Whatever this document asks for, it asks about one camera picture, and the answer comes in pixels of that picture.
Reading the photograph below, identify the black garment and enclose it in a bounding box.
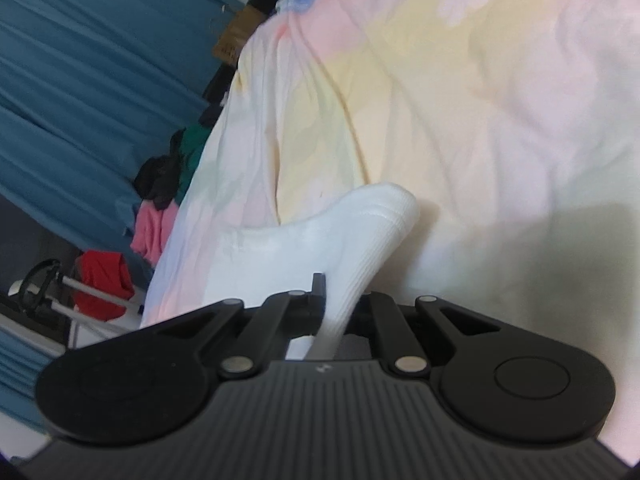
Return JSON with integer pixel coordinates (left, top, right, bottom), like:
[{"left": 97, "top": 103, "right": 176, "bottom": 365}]
[{"left": 134, "top": 155, "right": 182, "bottom": 211}]

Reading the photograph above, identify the brown cardboard box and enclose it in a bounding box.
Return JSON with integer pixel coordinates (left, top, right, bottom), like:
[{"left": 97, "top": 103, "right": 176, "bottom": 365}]
[{"left": 212, "top": 2, "right": 268, "bottom": 66}]

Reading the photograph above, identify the white drying rack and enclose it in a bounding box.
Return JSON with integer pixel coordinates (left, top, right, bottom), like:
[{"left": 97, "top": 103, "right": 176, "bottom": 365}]
[{"left": 7, "top": 259, "right": 146, "bottom": 351}]

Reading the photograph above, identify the red garment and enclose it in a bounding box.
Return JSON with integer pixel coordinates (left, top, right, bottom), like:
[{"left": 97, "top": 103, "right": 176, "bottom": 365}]
[{"left": 74, "top": 250, "right": 135, "bottom": 322}]

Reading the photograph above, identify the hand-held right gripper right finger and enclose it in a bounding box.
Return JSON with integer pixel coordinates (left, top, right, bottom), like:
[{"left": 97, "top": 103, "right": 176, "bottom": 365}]
[{"left": 350, "top": 291, "right": 502, "bottom": 376}]

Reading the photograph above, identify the white sock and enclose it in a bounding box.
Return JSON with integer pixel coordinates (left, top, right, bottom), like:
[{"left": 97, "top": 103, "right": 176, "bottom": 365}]
[{"left": 202, "top": 183, "right": 420, "bottom": 362}]

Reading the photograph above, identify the blue curtain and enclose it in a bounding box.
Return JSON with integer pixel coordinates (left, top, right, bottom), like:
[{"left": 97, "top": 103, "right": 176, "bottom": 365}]
[{"left": 0, "top": 0, "right": 247, "bottom": 433}]

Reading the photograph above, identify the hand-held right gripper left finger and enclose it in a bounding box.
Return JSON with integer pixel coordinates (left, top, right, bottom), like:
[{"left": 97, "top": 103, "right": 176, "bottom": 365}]
[{"left": 152, "top": 273, "right": 327, "bottom": 380}]

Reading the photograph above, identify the pink garment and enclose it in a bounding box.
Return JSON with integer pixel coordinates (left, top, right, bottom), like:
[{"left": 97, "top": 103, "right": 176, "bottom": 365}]
[{"left": 130, "top": 201, "right": 180, "bottom": 266}]

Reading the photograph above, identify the pastel printed bed sheet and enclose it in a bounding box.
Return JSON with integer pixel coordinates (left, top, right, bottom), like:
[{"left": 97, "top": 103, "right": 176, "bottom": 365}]
[{"left": 140, "top": 0, "right": 640, "bottom": 456}]

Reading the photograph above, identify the green garment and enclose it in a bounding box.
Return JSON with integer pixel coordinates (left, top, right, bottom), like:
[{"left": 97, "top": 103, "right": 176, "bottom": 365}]
[{"left": 172, "top": 125, "right": 211, "bottom": 196}]

